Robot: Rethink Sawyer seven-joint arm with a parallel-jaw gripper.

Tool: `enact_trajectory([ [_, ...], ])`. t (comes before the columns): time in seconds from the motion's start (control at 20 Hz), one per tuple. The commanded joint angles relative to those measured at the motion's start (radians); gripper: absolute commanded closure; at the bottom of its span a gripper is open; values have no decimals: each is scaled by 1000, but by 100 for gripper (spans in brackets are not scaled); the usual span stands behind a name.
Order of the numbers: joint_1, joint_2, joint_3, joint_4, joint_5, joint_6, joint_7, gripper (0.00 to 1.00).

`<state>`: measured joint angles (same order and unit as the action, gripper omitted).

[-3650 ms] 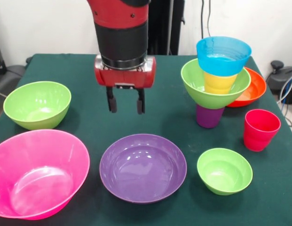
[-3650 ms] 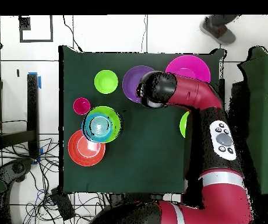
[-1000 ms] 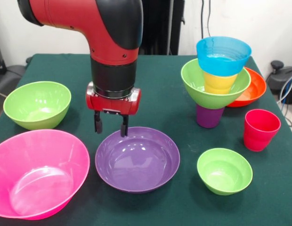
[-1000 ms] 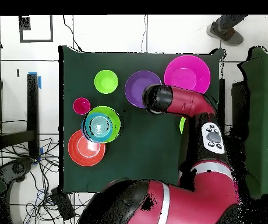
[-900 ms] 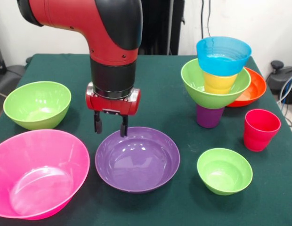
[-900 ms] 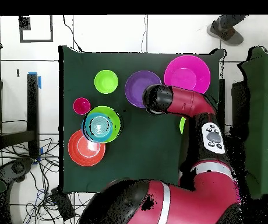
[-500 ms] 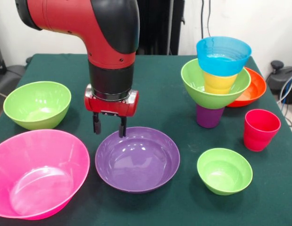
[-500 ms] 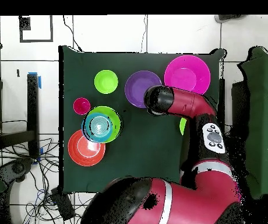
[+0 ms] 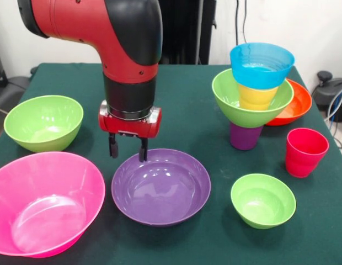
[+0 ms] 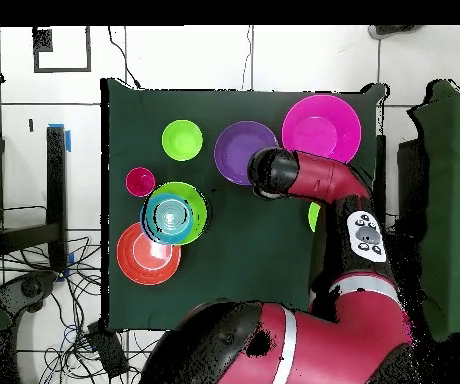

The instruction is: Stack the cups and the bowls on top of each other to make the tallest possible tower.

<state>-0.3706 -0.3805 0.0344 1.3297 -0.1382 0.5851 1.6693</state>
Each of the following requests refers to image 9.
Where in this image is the black chair base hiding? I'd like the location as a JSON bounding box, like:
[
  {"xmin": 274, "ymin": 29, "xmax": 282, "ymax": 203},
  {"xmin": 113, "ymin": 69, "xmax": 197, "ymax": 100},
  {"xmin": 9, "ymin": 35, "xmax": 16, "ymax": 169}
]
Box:
[
  {"xmin": 311, "ymin": 71, "xmax": 342, "ymax": 122},
  {"xmin": 0, "ymin": 76, "xmax": 31, "ymax": 116}
]

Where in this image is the yellow plastic cup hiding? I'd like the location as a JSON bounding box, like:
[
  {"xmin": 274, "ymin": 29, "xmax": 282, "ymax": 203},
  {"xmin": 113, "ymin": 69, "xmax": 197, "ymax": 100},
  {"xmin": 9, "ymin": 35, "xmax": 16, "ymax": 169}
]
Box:
[{"xmin": 238, "ymin": 83, "xmax": 279, "ymax": 112}]

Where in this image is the thin black hanging cable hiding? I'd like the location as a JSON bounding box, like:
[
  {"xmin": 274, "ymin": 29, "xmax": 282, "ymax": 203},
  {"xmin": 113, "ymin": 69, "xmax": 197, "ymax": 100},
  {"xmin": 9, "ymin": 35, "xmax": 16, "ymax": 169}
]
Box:
[{"xmin": 242, "ymin": 0, "xmax": 250, "ymax": 44}]

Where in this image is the large pink plastic bowl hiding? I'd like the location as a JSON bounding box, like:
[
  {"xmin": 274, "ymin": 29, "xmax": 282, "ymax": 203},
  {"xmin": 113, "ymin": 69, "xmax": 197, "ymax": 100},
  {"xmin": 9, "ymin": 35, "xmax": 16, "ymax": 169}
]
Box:
[{"xmin": 0, "ymin": 151, "xmax": 106, "ymax": 259}]

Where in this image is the black hanging cable with plug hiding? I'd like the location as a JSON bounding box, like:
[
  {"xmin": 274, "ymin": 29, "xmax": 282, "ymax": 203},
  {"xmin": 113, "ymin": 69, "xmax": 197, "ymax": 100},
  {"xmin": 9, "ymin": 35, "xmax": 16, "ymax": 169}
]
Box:
[{"xmin": 234, "ymin": 0, "xmax": 241, "ymax": 47}]

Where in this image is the tangle of cables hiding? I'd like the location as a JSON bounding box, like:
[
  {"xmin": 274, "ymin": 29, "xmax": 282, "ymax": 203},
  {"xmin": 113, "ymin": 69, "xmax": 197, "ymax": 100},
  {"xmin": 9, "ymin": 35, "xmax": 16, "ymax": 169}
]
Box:
[{"xmin": 325, "ymin": 84, "xmax": 342, "ymax": 151}]

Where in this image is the dark green tablecloth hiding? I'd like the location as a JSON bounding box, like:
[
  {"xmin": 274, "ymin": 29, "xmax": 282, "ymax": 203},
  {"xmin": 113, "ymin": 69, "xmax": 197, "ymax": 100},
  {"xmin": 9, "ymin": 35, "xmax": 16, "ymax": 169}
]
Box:
[{"xmin": 0, "ymin": 62, "xmax": 342, "ymax": 265}]

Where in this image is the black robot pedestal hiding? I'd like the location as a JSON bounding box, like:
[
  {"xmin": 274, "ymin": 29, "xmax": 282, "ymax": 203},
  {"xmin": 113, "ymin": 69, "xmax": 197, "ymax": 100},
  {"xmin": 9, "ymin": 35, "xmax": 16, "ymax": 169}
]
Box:
[{"xmin": 159, "ymin": 0, "xmax": 217, "ymax": 66}]

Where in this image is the blue plastic bowl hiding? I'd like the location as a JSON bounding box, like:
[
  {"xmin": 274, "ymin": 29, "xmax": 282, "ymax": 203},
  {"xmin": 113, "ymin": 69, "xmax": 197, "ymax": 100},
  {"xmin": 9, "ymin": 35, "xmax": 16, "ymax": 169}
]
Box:
[{"xmin": 229, "ymin": 42, "xmax": 295, "ymax": 90}]

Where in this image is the orange-red plastic bowl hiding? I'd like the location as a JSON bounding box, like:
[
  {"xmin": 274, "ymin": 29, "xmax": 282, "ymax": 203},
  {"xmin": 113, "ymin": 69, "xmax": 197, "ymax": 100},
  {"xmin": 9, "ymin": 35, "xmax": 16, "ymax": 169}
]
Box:
[{"xmin": 264, "ymin": 78, "xmax": 313, "ymax": 127}]

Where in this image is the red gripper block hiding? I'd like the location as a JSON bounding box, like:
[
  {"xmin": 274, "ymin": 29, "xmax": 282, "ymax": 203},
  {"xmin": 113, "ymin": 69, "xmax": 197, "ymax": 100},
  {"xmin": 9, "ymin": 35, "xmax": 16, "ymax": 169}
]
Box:
[{"xmin": 98, "ymin": 99, "xmax": 163, "ymax": 163}]

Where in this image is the purple plastic cup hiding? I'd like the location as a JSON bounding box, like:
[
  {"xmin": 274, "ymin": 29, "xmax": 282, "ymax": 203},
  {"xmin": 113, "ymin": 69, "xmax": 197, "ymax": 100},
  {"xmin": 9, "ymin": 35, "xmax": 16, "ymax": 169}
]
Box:
[{"xmin": 229, "ymin": 123, "xmax": 264, "ymax": 151}]

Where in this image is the purple plastic bowl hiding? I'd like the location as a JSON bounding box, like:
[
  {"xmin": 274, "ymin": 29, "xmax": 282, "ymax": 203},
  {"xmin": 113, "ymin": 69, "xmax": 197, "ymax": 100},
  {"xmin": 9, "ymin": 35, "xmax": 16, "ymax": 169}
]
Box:
[{"xmin": 111, "ymin": 148, "xmax": 212, "ymax": 228}]

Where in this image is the small green plastic bowl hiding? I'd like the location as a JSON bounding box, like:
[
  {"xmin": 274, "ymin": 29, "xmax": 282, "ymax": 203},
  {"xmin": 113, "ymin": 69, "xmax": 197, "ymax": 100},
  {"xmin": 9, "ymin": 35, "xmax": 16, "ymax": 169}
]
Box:
[{"xmin": 230, "ymin": 173, "xmax": 297, "ymax": 230}]

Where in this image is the red plastic cup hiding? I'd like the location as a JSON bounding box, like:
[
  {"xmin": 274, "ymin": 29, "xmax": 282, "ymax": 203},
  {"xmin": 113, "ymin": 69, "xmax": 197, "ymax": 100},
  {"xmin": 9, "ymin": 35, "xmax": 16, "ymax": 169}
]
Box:
[{"xmin": 285, "ymin": 127, "xmax": 330, "ymax": 178}]

